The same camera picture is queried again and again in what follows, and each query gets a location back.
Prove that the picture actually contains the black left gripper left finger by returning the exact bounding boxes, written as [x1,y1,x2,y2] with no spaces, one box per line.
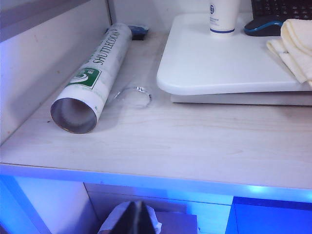
[116,201,140,234]

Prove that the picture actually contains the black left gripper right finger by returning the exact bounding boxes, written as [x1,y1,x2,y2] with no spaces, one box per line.
[138,201,156,234]

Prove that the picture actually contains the cream cleaning cloth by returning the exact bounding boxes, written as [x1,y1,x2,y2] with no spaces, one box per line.
[266,19,312,88]

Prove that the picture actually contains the brown cardboard box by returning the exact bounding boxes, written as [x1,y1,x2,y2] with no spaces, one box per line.
[152,211,198,234]

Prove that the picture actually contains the clear plastic tube cap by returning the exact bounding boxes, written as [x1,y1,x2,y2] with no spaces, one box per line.
[112,85,153,109]

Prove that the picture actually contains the white green shuttlecock tube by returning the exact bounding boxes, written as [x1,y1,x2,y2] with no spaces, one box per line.
[50,22,134,135]

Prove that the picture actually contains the grey desk riser base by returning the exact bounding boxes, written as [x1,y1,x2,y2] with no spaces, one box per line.
[170,91,312,107]

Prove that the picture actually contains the white desk riser board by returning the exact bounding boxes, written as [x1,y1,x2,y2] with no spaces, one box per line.
[156,13,312,96]

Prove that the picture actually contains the small blue black object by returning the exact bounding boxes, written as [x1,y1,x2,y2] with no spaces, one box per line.
[127,24,150,41]

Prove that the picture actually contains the white paper cup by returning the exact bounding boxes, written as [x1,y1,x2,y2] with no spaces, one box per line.
[209,0,241,35]

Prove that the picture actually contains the black blue computer mouse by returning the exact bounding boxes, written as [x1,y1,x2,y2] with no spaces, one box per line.
[244,19,285,37]

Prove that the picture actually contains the black computer keyboard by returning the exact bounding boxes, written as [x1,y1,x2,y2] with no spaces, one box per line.
[251,0,312,20]

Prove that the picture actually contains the grey partition frame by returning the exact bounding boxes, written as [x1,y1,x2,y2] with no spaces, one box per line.
[0,0,117,42]

